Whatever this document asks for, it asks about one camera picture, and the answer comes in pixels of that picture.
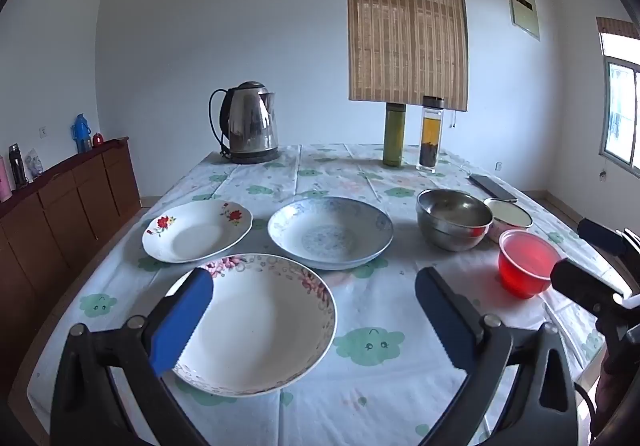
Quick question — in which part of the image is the stainless steel bowl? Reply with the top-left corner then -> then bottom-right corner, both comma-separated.
416,189 -> 494,253

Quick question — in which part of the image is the small bamboo blind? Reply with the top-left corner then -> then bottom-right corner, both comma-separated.
596,17 -> 640,64

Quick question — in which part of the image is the green framed window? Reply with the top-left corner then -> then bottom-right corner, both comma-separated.
597,53 -> 640,177

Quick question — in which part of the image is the black kettle base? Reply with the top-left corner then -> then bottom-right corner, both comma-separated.
222,148 -> 280,166

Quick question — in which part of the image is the red flower white plate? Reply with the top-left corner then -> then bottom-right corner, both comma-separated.
142,200 -> 253,263

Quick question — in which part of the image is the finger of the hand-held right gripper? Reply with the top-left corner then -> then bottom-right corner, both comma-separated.
577,219 -> 628,257
550,258 -> 626,316

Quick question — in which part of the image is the blue patterned plate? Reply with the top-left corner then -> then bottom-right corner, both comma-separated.
267,196 -> 395,271

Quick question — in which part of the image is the blue thermos jug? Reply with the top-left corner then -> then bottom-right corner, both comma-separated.
71,113 -> 93,154

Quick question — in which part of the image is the brown wooden sideboard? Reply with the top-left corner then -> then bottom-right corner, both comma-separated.
0,136 -> 142,322

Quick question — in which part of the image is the person's right forearm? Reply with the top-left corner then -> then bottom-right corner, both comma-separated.
592,341 -> 640,439

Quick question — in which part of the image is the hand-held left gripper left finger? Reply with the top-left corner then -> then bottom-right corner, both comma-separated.
50,267 -> 215,446

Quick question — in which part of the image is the green thermos bottle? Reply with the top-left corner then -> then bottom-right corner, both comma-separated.
382,102 -> 407,168

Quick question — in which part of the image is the bamboo window blind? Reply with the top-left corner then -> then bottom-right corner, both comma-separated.
345,0 -> 469,113

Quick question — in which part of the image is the pink floral rim plate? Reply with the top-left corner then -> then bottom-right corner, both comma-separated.
167,253 -> 337,397

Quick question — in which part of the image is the glass tea bottle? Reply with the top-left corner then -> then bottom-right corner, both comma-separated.
416,96 -> 445,173

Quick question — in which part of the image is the black smartphone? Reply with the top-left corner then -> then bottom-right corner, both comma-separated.
469,173 -> 518,203

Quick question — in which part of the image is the clear plastic bag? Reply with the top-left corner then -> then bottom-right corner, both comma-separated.
25,148 -> 45,179

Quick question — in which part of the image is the stainless steel electric kettle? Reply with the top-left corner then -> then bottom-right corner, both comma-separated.
209,81 -> 280,158

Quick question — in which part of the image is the black water bottle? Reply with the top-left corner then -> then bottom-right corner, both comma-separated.
8,143 -> 28,187

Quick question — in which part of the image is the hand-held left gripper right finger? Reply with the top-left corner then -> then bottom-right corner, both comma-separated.
415,267 -> 581,446

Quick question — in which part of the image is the pale green wall panel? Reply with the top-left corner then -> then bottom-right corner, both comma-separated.
505,0 -> 542,43

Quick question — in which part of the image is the white enamel bowl red outside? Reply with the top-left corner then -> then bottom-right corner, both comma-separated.
482,197 -> 533,244

